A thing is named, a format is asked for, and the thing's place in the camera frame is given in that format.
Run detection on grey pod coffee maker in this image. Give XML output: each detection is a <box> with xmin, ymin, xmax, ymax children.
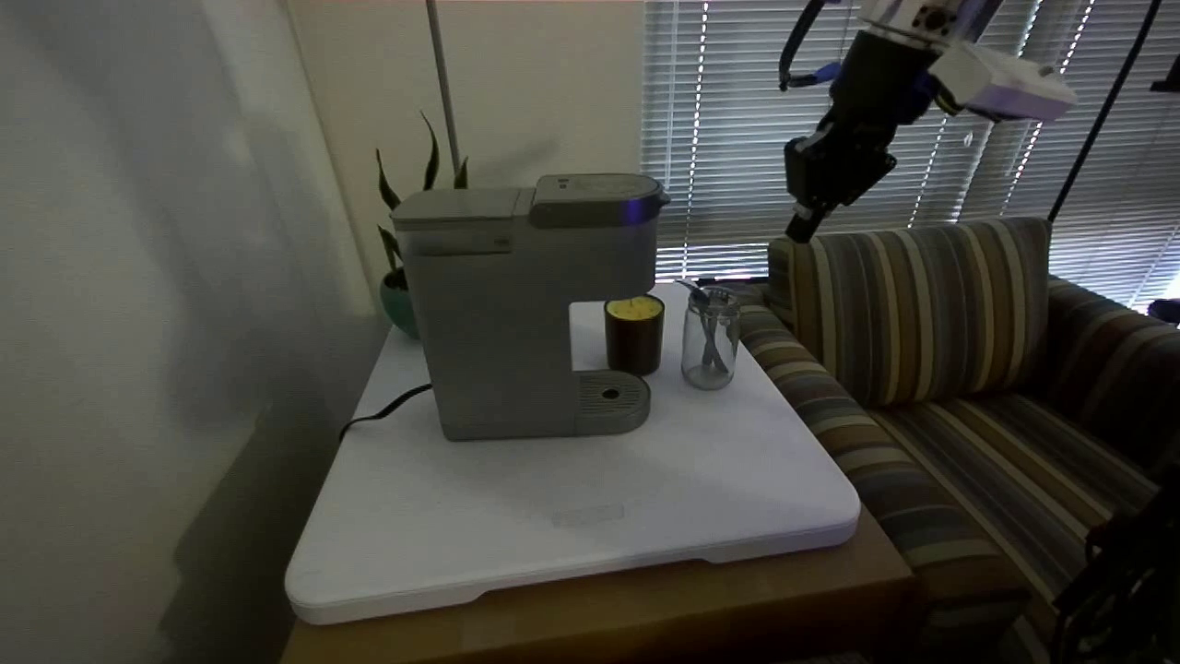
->
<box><xmin>392</xmin><ymin>169</ymin><xmax>674</xmax><ymax>443</ymax></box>

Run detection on clear glass jar with utensils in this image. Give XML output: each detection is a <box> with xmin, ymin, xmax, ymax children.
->
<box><xmin>679</xmin><ymin>276</ymin><xmax>741</xmax><ymax>395</ymax></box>

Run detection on black slanted stand pole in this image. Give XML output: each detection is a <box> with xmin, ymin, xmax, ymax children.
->
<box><xmin>1043</xmin><ymin>0</ymin><xmax>1165</xmax><ymax>225</ymax></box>

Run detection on white window blinds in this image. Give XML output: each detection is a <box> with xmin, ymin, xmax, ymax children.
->
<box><xmin>639</xmin><ymin>0</ymin><xmax>1180</xmax><ymax>317</ymax></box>

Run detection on thin metal lamp pole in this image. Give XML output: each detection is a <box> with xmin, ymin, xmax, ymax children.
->
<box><xmin>424</xmin><ymin>0</ymin><xmax>463</xmax><ymax>177</ymax></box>

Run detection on white plastic board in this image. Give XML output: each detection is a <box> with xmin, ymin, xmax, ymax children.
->
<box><xmin>279</xmin><ymin>285</ymin><xmax>862</xmax><ymax>627</ymax></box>

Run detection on wooden side table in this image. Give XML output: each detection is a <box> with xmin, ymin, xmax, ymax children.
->
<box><xmin>276</xmin><ymin>507</ymin><xmax>916</xmax><ymax>664</ymax></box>

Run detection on dark candle jar yellow wax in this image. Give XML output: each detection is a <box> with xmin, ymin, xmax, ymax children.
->
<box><xmin>599</xmin><ymin>290</ymin><xmax>667</xmax><ymax>379</ymax></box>

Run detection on black metal frame object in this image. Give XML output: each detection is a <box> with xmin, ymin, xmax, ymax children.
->
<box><xmin>1046</xmin><ymin>484</ymin><xmax>1180</xmax><ymax>664</ymax></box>

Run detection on striped fabric armchair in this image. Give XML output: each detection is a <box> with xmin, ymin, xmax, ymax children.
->
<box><xmin>733</xmin><ymin>216</ymin><xmax>1180</xmax><ymax>664</ymax></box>

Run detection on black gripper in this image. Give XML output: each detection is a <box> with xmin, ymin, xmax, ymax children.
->
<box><xmin>782</xmin><ymin>28</ymin><xmax>940</xmax><ymax>245</ymax></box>

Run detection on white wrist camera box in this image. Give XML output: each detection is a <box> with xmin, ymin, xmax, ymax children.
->
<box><xmin>925</xmin><ymin>41</ymin><xmax>1085</xmax><ymax>126</ymax></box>

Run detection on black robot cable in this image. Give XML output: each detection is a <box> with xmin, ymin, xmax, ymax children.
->
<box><xmin>775</xmin><ymin>0</ymin><xmax>855</xmax><ymax>95</ymax></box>

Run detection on black power cord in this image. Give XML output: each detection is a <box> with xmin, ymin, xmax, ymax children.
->
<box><xmin>336</xmin><ymin>379</ymin><xmax>435</xmax><ymax>440</ymax></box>

